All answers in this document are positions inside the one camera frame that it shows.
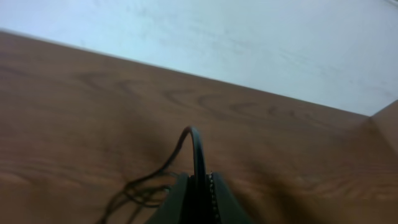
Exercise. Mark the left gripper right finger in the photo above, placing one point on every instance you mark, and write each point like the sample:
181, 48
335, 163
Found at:
224, 205

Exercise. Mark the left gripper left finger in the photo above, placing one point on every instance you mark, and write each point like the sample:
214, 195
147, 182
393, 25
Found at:
178, 207

